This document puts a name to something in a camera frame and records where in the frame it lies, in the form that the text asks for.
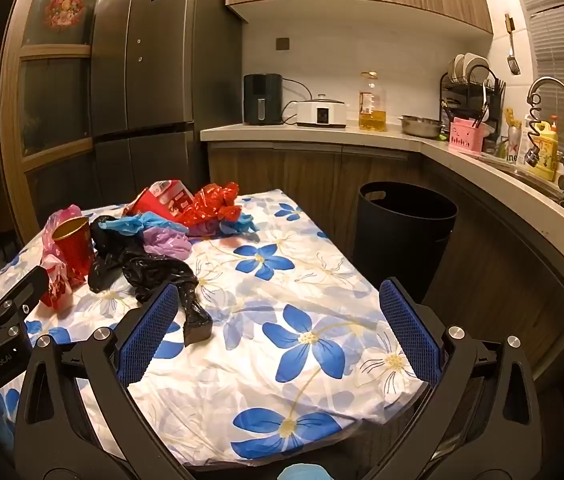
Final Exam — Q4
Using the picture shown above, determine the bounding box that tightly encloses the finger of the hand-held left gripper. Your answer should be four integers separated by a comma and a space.
0, 265, 50, 342

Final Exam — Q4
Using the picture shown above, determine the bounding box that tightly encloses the wooden base cabinet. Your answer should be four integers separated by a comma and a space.
207, 140, 564, 381

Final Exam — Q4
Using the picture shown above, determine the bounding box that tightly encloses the black dish rack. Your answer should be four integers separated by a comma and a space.
439, 52, 507, 141

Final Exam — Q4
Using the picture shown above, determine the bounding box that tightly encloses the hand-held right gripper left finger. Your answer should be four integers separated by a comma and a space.
14, 280, 197, 480

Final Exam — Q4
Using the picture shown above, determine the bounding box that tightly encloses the red door decoration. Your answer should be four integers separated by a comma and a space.
44, 0, 88, 28

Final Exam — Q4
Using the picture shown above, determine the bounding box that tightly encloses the hanging slotted spatula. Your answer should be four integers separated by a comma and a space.
504, 13, 521, 76

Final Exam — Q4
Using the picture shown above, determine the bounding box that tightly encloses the black trash bin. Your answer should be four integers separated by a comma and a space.
358, 181, 458, 306

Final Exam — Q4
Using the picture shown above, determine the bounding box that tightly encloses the blue floral tablecloth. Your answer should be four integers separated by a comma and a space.
0, 189, 425, 468

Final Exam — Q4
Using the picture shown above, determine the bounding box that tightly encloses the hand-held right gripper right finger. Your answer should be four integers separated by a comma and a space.
362, 276, 545, 480

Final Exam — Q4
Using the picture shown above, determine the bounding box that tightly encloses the black power cable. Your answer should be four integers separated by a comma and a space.
282, 78, 315, 126

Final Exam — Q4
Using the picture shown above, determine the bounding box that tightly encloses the yellow detergent bottle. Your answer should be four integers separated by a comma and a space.
529, 115, 560, 182

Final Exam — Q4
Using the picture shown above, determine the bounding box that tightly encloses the light blue object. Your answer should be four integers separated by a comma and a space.
279, 464, 333, 480

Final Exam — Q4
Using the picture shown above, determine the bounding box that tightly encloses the cooking oil bottle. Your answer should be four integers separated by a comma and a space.
358, 71, 387, 132

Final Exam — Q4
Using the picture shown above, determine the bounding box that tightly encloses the red cup with gold rim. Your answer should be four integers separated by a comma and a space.
52, 217, 94, 288

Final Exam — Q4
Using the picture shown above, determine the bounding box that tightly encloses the steel sink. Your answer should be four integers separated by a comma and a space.
482, 152, 564, 233

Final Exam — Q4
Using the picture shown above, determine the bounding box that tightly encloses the black air fryer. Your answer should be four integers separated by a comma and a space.
243, 73, 283, 126

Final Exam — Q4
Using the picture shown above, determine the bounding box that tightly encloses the shiny red plastic bag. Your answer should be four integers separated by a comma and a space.
177, 182, 240, 228

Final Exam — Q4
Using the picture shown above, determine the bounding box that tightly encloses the purple plastic bag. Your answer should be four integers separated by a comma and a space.
142, 225, 193, 261

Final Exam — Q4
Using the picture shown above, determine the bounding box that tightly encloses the pink and red plastic bag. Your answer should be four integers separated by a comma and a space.
39, 205, 93, 311

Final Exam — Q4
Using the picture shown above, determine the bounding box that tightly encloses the red paper carton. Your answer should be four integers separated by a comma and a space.
124, 180, 197, 221

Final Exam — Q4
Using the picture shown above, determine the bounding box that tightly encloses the black plastic bag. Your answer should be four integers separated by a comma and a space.
87, 215, 213, 347

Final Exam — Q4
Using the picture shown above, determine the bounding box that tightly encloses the steel basin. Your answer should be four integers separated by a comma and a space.
398, 115, 446, 137

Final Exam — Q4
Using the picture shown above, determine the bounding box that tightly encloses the dark grey refrigerator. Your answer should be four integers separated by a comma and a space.
89, 0, 245, 201

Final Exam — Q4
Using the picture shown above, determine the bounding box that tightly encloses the green beer can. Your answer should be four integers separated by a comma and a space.
506, 125, 521, 163

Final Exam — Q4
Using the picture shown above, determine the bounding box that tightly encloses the white pump bottle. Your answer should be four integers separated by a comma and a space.
516, 115, 532, 171

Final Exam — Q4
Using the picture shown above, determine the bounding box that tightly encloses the steel kitchen faucet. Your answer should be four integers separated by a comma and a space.
524, 76, 564, 211

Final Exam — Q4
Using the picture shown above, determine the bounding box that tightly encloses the pink plastic basket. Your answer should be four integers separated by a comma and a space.
448, 117, 487, 153

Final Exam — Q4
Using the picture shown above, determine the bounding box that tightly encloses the white electric cooker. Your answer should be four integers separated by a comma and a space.
295, 93, 350, 128

